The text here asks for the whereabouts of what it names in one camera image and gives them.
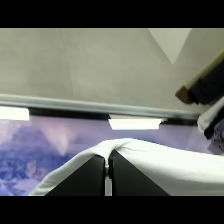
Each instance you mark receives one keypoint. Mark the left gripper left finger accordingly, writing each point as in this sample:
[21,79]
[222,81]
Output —
[83,180]

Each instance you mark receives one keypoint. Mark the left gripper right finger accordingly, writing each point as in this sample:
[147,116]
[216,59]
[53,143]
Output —
[133,181]

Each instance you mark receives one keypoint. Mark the white garment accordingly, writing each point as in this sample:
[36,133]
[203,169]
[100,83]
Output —
[173,170]

